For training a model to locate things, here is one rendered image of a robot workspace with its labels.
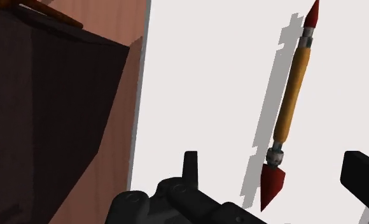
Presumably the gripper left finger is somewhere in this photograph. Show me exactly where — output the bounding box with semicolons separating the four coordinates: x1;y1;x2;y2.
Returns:
104;150;267;224

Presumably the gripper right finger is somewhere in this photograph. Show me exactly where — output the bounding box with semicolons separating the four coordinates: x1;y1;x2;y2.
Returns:
340;150;369;221

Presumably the yellow tool with red tips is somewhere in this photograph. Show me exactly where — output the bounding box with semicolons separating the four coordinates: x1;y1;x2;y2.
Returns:
260;0;321;213

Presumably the dark robot stand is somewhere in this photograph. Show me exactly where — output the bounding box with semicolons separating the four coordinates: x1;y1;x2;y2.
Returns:
0;3;130;224

